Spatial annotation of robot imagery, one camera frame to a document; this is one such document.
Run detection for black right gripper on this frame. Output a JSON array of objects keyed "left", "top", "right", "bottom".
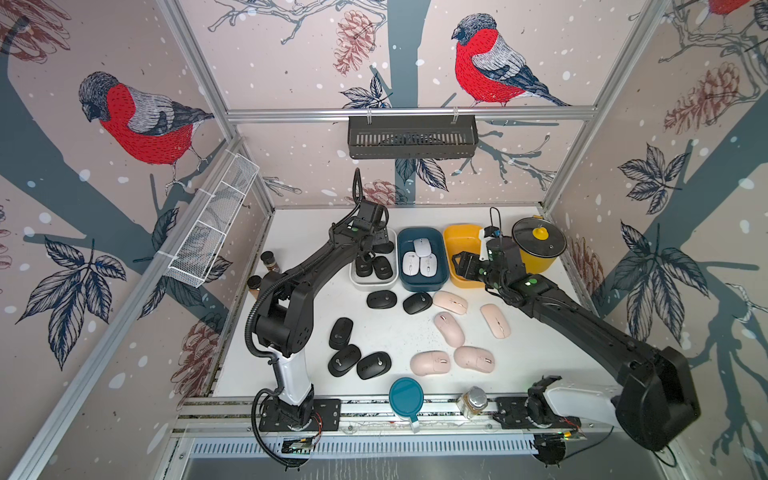
[{"left": 452, "top": 248, "right": 509, "bottom": 293}]

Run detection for white mouse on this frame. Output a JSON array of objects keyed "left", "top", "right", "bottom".
[
  {"left": 419, "top": 254, "right": 438, "bottom": 278},
  {"left": 401, "top": 251, "right": 420, "bottom": 277},
  {"left": 413, "top": 238, "right": 432, "bottom": 258}
]

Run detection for black mouse small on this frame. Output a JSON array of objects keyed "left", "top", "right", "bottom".
[{"left": 372, "top": 256, "right": 394, "bottom": 281}]

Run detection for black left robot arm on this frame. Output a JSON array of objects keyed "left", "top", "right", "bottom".
[{"left": 244, "top": 169, "right": 389, "bottom": 430}]

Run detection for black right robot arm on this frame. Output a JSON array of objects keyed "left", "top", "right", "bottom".
[{"left": 451, "top": 238, "right": 701, "bottom": 451}]

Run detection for yellow storage box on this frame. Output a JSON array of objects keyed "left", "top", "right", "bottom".
[{"left": 443, "top": 224, "right": 483, "bottom": 289}]

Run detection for teal storage box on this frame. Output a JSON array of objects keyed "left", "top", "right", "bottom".
[{"left": 397, "top": 227, "right": 450, "bottom": 292}]

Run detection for white storage box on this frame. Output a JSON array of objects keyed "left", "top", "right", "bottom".
[{"left": 348, "top": 228, "right": 400, "bottom": 292}]

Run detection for pink mouse top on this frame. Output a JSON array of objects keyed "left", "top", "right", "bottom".
[{"left": 433, "top": 291, "right": 468, "bottom": 315}]

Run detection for black mouse beside pink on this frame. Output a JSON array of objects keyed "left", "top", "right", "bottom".
[{"left": 402, "top": 292, "right": 433, "bottom": 315}]

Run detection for yellow pot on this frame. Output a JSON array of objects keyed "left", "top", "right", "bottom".
[{"left": 511, "top": 217, "right": 567, "bottom": 274}]

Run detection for glass lid yellow knob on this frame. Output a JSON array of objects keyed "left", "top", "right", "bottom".
[{"left": 511, "top": 217, "right": 567, "bottom": 258}]

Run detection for spice jar dark lid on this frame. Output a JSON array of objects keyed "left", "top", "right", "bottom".
[{"left": 260, "top": 250, "right": 282, "bottom": 273}]

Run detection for spice jar brown contents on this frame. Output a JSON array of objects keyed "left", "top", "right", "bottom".
[{"left": 246, "top": 275, "right": 262, "bottom": 299}]

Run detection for glass jar silver lid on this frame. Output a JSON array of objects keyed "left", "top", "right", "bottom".
[{"left": 456, "top": 386, "right": 488, "bottom": 419}]

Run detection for teal round lid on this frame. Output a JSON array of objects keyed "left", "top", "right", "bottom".
[{"left": 388, "top": 377, "right": 424, "bottom": 433}]

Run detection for black hanging wire basket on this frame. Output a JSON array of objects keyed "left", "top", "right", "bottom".
[{"left": 347, "top": 115, "right": 479, "bottom": 160}]

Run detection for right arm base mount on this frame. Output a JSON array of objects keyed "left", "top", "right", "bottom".
[{"left": 491, "top": 375, "right": 581, "bottom": 430}]

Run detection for white wire mesh shelf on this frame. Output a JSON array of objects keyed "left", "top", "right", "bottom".
[{"left": 164, "top": 152, "right": 259, "bottom": 288}]

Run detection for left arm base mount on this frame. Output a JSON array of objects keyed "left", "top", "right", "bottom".
[{"left": 256, "top": 397, "right": 341, "bottom": 432}]

